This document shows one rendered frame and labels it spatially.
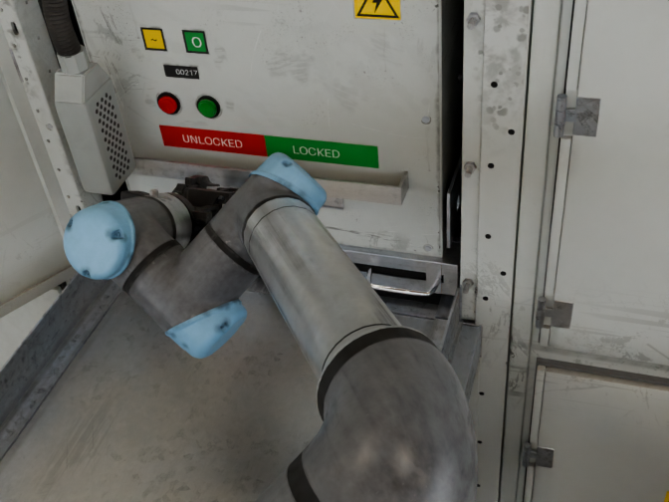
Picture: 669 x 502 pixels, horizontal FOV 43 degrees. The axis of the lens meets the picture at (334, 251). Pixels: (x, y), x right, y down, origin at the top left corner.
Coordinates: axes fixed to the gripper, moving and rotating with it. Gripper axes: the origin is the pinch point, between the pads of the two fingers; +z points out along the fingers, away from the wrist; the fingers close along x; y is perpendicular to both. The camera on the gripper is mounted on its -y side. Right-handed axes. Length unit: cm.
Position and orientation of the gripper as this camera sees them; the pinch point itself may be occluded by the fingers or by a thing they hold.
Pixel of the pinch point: (223, 203)
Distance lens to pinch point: 118.4
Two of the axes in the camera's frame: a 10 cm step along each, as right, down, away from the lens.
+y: 9.5, 1.2, -2.9
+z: 3.1, -1.6, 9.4
